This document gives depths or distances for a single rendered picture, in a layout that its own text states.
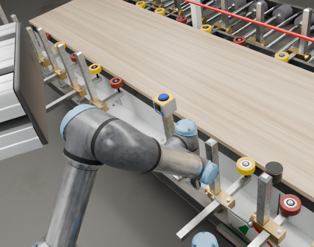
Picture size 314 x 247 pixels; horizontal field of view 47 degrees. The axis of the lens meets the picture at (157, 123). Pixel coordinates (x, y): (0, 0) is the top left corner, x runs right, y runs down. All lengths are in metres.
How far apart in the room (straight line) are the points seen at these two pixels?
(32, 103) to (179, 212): 2.38
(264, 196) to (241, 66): 1.04
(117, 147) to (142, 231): 1.74
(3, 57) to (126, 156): 0.63
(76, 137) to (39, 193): 2.14
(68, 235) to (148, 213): 1.62
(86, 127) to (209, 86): 1.25
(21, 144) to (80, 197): 0.75
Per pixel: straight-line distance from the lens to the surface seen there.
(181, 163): 1.01
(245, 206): 1.83
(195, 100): 1.95
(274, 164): 1.31
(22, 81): 0.22
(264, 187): 1.29
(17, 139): 0.22
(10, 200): 3.11
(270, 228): 1.48
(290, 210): 1.48
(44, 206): 2.92
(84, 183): 0.95
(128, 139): 0.84
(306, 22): 2.26
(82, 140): 0.89
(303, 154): 1.68
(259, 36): 2.51
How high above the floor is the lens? 2.13
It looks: 41 degrees down
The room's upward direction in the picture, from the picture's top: 12 degrees counter-clockwise
